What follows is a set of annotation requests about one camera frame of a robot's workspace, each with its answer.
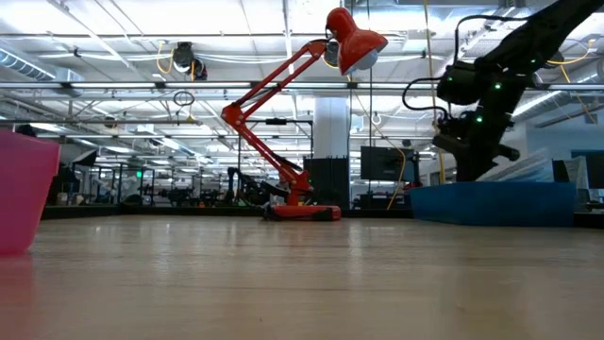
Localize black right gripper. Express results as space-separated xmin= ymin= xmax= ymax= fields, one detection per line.
xmin=431 ymin=110 xmax=521 ymax=183

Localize blue plastic bin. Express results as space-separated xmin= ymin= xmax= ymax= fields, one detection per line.
xmin=409 ymin=180 xmax=578 ymax=229

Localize black background monitor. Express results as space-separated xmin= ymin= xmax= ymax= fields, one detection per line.
xmin=360 ymin=145 xmax=417 ymax=182

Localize dark background display panel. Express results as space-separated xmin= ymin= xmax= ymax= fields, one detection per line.
xmin=551 ymin=149 xmax=604 ymax=191

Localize white building column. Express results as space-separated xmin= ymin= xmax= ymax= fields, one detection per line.
xmin=312 ymin=96 xmax=351 ymax=160

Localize black background cabinet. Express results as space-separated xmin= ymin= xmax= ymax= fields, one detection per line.
xmin=303 ymin=157 xmax=351 ymax=210

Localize red articulated desk lamp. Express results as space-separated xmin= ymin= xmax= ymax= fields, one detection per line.
xmin=220 ymin=6 xmax=390 ymax=222

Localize pink plastic bin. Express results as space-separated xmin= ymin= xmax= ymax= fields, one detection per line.
xmin=0 ymin=130 xmax=61 ymax=256

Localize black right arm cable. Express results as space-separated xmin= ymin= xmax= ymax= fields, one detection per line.
xmin=401 ymin=76 xmax=449 ymax=119

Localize yellow hanging extension cord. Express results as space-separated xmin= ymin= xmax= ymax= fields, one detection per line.
xmin=422 ymin=0 xmax=447 ymax=183

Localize black metal rack frame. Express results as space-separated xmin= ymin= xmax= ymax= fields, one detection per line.
xmin=237 ymin=117 xmax=316 ymax=209

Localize black ceiling cable reel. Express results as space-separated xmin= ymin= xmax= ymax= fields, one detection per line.
xmin=170 ymin=41 xmax=209 ymax=82

